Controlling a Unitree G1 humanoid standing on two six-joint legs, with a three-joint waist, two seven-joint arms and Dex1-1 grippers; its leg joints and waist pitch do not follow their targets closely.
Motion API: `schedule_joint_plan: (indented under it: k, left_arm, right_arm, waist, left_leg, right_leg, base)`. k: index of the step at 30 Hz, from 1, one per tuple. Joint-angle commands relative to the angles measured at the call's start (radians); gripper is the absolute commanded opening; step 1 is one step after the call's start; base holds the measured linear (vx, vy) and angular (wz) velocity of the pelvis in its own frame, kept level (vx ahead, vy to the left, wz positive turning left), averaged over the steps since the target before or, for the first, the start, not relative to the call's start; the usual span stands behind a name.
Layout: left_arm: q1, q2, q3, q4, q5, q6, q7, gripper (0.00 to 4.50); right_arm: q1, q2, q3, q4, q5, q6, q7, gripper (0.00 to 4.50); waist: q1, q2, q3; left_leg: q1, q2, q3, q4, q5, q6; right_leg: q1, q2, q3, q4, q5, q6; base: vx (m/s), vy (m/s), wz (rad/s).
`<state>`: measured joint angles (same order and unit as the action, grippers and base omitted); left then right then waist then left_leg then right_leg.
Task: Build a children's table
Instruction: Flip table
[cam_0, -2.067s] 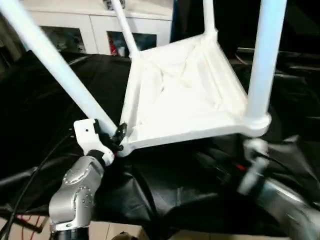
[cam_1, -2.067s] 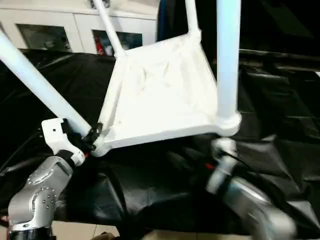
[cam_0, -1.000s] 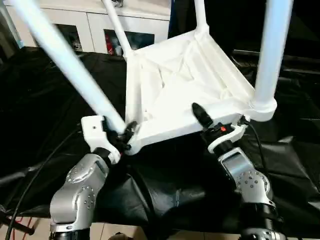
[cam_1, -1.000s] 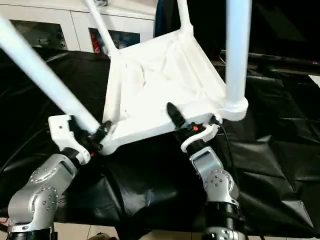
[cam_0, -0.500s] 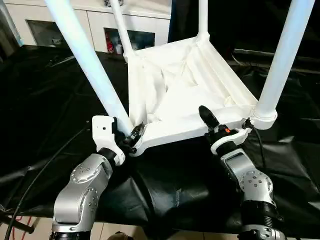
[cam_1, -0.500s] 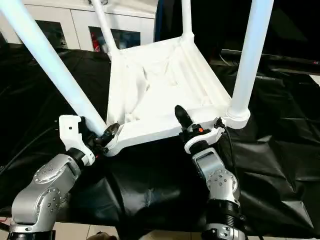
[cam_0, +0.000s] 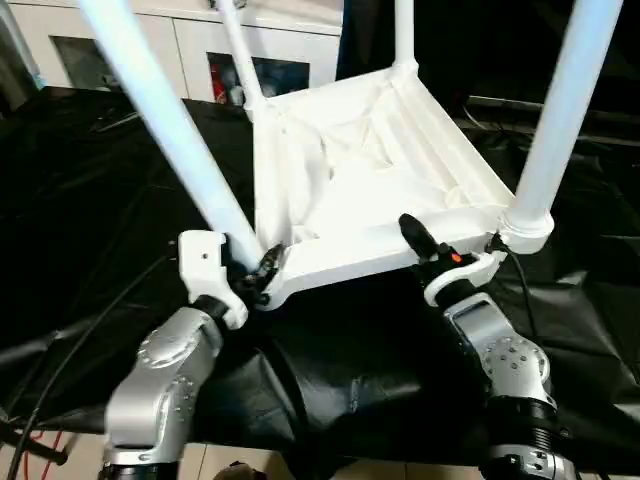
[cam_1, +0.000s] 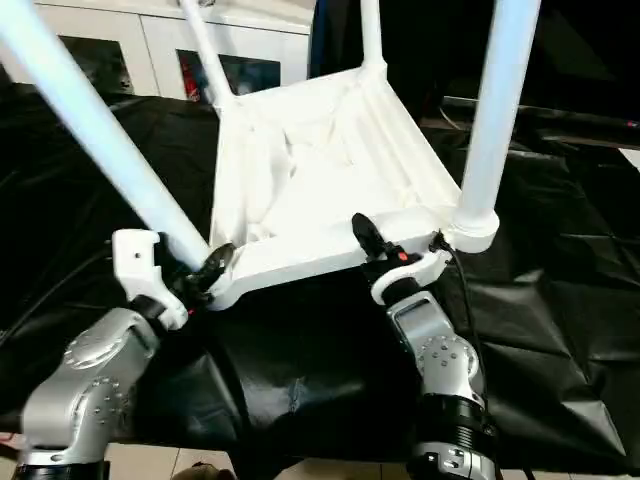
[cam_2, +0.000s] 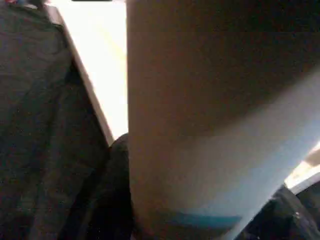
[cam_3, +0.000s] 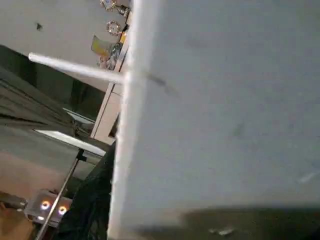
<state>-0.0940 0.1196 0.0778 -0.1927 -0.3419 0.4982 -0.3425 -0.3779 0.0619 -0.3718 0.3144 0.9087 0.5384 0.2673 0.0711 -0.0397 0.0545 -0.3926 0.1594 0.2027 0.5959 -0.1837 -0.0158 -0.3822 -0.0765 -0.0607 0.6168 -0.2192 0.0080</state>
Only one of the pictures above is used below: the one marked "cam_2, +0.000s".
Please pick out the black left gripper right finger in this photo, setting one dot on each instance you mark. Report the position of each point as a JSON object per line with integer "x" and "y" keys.
{"x": 287, "y": 220}

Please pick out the white plastic table top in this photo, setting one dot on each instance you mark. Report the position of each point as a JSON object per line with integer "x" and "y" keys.
{"x": 100, "y": 60}

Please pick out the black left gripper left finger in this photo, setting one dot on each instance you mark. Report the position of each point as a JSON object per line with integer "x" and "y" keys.
{"x": 112, "y": 200}

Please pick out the white plastic table leg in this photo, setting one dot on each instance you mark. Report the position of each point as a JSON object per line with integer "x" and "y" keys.
{"x": 210, "y": 100}

